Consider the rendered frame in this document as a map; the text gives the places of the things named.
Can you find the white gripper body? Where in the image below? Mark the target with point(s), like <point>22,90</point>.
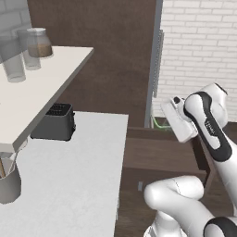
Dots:
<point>180,123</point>

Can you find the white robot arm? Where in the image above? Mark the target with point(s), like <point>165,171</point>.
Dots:
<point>179,203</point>

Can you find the dark wooden open drawer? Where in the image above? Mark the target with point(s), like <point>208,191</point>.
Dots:
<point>154,154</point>

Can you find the tall clear glass cup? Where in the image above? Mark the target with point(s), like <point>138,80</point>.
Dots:
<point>14,66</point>

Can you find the black toaster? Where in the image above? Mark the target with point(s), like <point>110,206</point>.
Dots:
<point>55,125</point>

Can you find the white shelf board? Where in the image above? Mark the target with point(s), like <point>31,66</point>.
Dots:
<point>34,92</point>

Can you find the glass jar with brown contents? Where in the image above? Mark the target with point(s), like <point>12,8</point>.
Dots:
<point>39,46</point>

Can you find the grey utensil pot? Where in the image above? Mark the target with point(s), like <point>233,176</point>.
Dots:
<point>9,188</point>

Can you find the wooden spoon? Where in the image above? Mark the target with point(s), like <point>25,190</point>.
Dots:
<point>2,168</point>

